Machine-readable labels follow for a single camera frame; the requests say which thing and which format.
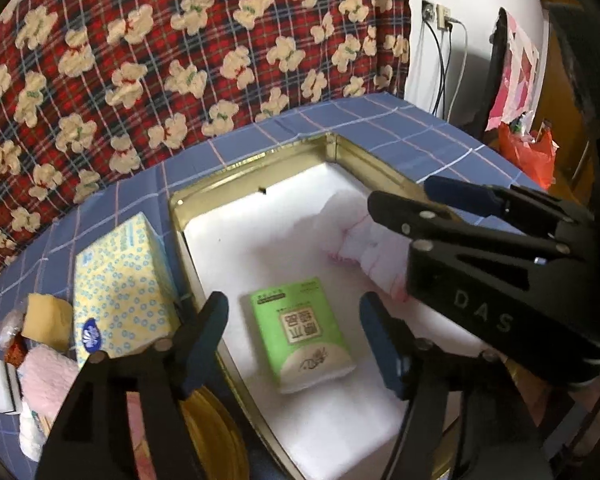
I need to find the red embroidered pouch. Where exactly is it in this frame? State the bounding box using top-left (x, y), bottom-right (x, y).
top-left (2, 332), bottom-right (28, 366)

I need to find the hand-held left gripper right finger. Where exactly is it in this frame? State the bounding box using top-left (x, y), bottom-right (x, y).
top-left (358, 291), bottom-right (551, 480)

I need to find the pink fluffy towel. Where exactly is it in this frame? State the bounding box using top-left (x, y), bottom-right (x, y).
top-left (17, 344), bottom-right (81, 411)

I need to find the white cable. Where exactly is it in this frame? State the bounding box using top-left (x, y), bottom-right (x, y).
top-left (446, 19), bottom-right (469, 127)

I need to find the red plastic bag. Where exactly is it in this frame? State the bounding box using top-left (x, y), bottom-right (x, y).
top-left (497, 119), bottom-right (559, 191)

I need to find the round gold tin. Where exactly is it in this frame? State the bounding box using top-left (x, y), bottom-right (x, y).
top-left (125, 385), bottom-right (251, 480)

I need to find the dotted yellow tissue box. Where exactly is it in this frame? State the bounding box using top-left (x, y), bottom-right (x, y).
top-left (72, 211), bottom-right (181, 368)

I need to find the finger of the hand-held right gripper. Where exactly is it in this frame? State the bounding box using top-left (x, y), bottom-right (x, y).
top-left (366, 189), bottom-right (582, 267)
top-left (423, 175), bottom-right (595, 234)

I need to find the white wall socket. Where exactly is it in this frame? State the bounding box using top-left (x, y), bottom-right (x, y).
top-left (421, 0), bottom-right (453, 32)

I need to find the wooden cabinet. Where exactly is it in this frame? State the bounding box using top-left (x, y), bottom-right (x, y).
top-left (530, 10), bottom-right (600, 196)

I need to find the gold metal tin box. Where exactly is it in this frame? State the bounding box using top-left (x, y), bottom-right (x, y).
top-left (169, 131), bottom-right (486, 480)

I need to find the cotton swab bag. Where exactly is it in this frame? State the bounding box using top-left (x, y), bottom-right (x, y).
top-left (19, 402), bottom-right (50, 461)

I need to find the clear plastic packet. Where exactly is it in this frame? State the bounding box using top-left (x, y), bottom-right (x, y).
top-left (0, 310), bottom-right (28, 347)

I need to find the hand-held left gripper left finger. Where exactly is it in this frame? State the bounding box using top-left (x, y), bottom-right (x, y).
top-left (34, 291), bottom-right (230, 480)

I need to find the black flat board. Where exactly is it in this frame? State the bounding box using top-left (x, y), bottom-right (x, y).
top-left (481, 7), bottom-right (512, 147)

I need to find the green tissue pack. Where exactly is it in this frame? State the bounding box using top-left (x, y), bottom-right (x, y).
top-left (250, 277), bottom-right (358, 395)

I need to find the black cable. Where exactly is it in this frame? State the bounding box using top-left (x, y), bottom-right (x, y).
top-left (426, 19), bottom-right (449, 119)

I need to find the white eraser block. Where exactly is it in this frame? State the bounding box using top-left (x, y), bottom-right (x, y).
top-left (0, 360), bottom-right (23, 415)

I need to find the yellow sponge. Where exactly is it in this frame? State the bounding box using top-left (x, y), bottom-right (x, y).
top-left (21, 294), bottom-right (75, 353)

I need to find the white and pink cloth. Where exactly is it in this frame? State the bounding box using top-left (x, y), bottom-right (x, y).
top-left (325, 210), bottom-right (416, 306)

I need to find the blue checked sheet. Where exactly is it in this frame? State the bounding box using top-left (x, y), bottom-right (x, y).
top-left (0, 92), bottom-right (536, 480)

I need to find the white paper liner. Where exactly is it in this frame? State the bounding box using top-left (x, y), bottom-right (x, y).
top-left (182, 162), bottom-right (481, 478)

